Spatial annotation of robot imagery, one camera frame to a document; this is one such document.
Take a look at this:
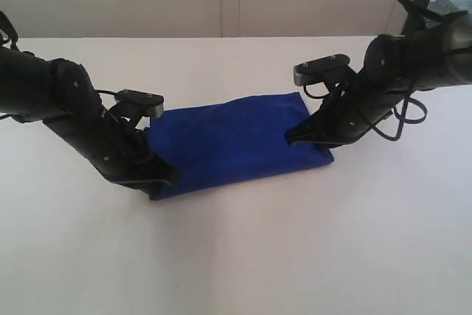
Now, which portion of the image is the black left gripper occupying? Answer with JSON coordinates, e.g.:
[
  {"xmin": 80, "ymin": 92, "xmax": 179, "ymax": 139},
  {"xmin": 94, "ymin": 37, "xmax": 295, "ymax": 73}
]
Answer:
[{"xmin": 88, "ymin": 115, "xmax": 181, "ymax": 192}]

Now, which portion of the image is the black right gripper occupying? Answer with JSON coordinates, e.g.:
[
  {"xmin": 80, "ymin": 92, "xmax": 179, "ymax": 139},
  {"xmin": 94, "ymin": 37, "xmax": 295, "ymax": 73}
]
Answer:
[{"xmin": 286, "ymin": 82, "xmax": 391, "ymax": 148}]

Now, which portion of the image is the blue towel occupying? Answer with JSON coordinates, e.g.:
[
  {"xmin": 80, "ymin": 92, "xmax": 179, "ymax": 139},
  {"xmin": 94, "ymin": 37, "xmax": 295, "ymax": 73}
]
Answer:
[{"xmin": 145, "ymin": 92, "xmax": 334, "ymax": 201}]

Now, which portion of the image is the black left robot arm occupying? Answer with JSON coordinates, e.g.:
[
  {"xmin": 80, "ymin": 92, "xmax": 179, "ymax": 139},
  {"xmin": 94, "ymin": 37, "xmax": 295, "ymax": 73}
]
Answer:
[{"xmin": 1, "ymin": 48, "xmax": 180, "ymax": 194}]

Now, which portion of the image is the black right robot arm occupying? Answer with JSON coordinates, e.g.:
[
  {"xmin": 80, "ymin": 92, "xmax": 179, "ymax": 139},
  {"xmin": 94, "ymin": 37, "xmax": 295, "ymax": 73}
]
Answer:
[{"xmin": 285, "ymin": 12, "xmax": 471, "ymax": 148}]

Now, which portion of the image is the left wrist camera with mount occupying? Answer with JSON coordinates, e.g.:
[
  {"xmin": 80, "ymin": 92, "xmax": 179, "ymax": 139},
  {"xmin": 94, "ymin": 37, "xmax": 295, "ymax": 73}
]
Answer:
[{"xmin": 109, "ymin": 89, "xmax": 164, "ymax": 128}]

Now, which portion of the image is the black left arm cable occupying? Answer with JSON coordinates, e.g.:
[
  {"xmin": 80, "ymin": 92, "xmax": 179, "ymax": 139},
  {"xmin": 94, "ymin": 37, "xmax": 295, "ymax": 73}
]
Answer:
[{"xmin": 0, "ymin": 10, "xmax": 19, "ymax": 52}]

